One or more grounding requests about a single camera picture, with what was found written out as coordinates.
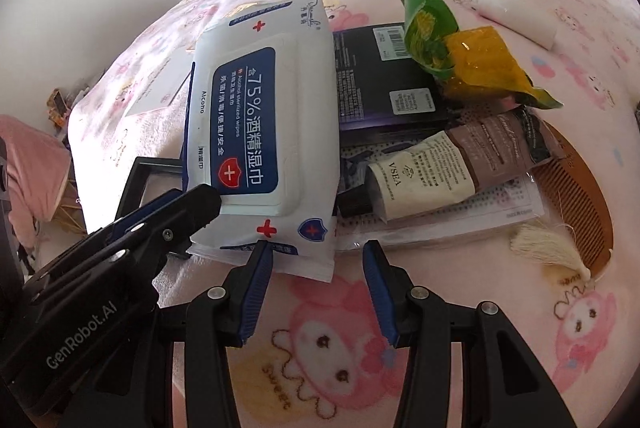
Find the green yellow snack packet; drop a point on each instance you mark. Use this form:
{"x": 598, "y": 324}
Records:
{"x": 475, "y": 53}

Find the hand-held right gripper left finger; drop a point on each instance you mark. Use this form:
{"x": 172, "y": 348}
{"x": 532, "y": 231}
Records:
{"x": 257, "y": 288}

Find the black rectangular frame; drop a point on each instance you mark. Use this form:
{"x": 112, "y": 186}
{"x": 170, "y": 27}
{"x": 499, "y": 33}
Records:
{"x": 145, "y": 168}

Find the white blue wet wipes pack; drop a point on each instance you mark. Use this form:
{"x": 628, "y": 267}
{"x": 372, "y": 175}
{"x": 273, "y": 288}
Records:
{"x": 260, "y": 108}

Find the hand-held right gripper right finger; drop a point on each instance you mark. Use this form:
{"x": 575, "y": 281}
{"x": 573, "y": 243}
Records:
{"x": 380, "y": 293}

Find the flat black box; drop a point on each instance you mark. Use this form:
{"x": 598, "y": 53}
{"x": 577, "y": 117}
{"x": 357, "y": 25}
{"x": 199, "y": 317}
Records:
{"x": 370, "y": 93}

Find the pink cloth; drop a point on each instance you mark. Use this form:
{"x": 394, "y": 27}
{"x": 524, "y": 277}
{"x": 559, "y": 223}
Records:
{"x": 30, "y": 168}

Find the white card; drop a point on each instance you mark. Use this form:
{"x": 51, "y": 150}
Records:
{"x": 155, "y": 93}

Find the brown cream hand cream tube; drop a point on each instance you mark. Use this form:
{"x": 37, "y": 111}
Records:
{"x": 425, "y": 178}

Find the wooden comb with cream tassel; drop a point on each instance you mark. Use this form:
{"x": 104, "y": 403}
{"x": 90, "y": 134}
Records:
{"x": 575, "y": 188}

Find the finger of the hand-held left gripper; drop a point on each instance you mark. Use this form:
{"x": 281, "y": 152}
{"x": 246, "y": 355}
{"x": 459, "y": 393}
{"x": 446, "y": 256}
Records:
{"x": 170, "y": 243}
{"x": 200, "y": 200}

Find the white roller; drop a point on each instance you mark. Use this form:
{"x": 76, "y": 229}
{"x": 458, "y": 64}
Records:
{"x": 515, "y": 16}

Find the pink printed blanket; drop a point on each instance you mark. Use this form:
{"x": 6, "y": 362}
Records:
{"x": 450, "y": 358}

